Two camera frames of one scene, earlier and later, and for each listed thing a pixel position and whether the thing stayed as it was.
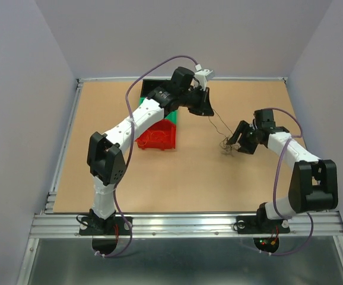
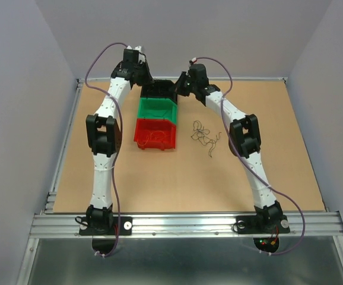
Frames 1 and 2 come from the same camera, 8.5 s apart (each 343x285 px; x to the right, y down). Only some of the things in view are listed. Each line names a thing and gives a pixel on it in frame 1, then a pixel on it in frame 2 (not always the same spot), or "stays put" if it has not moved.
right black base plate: x=254 y=224 stays put
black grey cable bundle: x=229 y=148 to x=202 y=135
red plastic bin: x=159 y=136 stays put
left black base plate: x=113 y=226 stays put
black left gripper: x=203 y=107 to x=148 y=79
